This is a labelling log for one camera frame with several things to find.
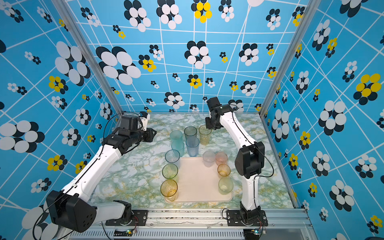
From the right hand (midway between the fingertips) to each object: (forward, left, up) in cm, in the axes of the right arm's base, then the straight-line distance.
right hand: (212, 125), depth 91 cm
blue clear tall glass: (-14, +25, -14) cm, 32 cm away
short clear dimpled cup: (-14, +2, -15) cm, 21 cm away
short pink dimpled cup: (-14, -5, -15) cm, 21 cm away
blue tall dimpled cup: (-8, +13, -9) cm, 17 cm away
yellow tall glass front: (-34, +25, -15) cm, 44 cm away
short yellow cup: (-23, -6, -15) cm, 28 cm away
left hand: (-10, +32, +8) cm, 34 cm away
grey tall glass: (0, +14, -6) cm, 16 cm away
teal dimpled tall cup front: (-7, +22, -11) cm, 25 cm away
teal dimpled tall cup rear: (-2, +24, -8) cm, 25 cm away
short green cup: (-31, -6, -15) cm, 35 cm away
